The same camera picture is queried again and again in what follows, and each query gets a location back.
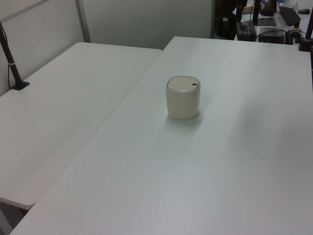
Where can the beige small trash bin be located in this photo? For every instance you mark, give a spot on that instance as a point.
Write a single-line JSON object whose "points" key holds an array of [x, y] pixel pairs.
{"points": [[182, 106]]}

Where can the beige trash bin lid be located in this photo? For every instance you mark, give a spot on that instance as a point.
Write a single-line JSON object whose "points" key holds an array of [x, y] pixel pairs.
{"points": [[180, 84]]}

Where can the white side table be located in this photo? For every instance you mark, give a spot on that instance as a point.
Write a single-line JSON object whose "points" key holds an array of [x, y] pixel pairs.
{"points": [[61, 102]]}

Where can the black device with green part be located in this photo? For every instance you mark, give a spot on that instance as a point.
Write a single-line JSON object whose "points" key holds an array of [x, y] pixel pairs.
{"points": [[245, 31]]}

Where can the black box computer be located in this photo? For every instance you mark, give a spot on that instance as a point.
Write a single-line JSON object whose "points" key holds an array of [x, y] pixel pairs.
{"points": [[271, 35]]}

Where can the black monitor stand pole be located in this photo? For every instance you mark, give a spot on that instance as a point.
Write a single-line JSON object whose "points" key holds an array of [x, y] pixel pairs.
{"points": [[256, 12]]}

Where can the black flat pad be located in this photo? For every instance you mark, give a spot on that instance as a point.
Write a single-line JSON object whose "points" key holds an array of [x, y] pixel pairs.
{"points": [[267, 22]]}

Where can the black keyboard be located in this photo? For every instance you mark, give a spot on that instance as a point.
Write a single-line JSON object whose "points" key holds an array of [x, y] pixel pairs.
{"points": [[289, 14]]}

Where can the black computer mouse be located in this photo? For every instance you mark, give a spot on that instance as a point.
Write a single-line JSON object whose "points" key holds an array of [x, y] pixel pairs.
{"points": [[304, 11]]}

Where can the grey metal partition post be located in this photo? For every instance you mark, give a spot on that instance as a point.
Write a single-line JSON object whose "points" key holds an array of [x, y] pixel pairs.
{"points": [[83, 22]]}

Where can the black camera stand pole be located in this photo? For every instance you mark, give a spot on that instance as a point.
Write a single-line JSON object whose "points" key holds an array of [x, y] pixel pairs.
{"points": [[11, 66]]}

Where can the black clamp camera stand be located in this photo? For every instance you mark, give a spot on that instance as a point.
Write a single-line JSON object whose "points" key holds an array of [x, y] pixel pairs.
{"points": [[305, 44]]}

